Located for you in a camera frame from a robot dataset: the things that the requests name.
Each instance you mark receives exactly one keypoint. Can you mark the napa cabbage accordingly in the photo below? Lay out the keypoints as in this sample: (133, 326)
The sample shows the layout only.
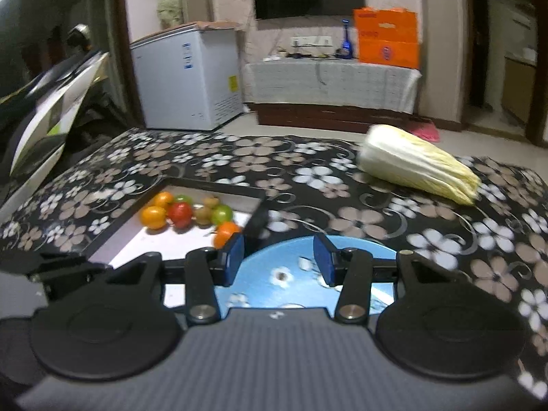
(406, 158)

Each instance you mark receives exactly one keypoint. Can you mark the large orange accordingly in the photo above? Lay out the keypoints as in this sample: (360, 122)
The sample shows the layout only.
(154, 217)

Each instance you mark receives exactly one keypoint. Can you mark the cardboard sheet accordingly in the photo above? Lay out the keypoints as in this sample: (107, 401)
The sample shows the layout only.
(205, 25)

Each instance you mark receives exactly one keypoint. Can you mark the black box with white inside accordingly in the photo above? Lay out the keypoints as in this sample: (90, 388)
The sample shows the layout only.
(141, 244)

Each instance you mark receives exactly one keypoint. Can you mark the red tomato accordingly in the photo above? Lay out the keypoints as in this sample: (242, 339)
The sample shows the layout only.
(180, 214)

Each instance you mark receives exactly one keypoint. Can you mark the black floral tablecloth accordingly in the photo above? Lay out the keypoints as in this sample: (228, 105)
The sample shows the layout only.
(299, 158)

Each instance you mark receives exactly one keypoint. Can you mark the white wall power strip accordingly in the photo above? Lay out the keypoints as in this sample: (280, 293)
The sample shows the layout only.
(311, 42)

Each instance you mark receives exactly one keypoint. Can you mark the white and black scooter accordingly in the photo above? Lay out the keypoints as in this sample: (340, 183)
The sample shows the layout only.
(47, 111)

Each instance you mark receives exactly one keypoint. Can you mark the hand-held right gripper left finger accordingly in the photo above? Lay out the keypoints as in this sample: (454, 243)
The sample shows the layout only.
(233, 261)

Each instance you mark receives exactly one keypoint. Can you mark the small green fruit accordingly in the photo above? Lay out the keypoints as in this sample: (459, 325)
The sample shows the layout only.
(183, 199)

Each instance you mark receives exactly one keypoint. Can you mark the blue floral plate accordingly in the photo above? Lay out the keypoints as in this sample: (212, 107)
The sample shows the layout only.
(265, 261)

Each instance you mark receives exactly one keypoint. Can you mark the white checked cabinet cloth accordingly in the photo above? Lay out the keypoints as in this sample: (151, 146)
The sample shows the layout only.
(334, 81)

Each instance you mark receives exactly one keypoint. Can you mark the pink slipper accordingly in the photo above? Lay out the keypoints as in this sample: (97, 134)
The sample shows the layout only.
(424, 132)

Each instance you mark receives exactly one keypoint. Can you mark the brown kiwi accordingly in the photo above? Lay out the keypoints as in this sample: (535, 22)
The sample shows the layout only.
(210, 201)
(202, 215)

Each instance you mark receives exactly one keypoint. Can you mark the wooden kitchen cabinet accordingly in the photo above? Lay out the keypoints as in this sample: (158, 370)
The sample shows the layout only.
(520, 90)

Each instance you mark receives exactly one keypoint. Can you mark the white chest freezer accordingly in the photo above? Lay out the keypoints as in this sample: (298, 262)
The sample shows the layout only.
(180, 81)

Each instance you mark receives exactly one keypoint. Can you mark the orange cardboard box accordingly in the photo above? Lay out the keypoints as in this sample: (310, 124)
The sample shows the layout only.
(387, 38)

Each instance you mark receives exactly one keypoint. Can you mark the blue glass bottle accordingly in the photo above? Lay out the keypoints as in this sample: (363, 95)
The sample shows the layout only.
(346, 45)

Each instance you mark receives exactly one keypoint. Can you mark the dark wooden tv cabinet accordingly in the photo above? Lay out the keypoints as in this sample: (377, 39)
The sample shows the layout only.
(342, 116)

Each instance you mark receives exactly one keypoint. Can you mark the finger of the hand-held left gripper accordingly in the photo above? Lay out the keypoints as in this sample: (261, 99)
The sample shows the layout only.
(64, 267)

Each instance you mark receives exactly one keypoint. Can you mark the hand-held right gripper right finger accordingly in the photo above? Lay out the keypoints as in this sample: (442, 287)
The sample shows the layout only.
(324, 261)

